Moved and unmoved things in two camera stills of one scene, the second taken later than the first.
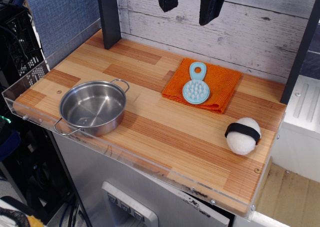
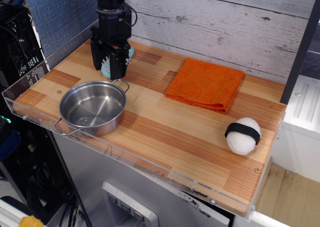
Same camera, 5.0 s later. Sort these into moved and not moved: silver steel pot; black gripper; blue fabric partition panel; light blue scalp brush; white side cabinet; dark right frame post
Moved: light blue scalp brush; black gripper
Not moved: silver steel pot; blue fabric partition panel; dark right frame post; white side cabinet
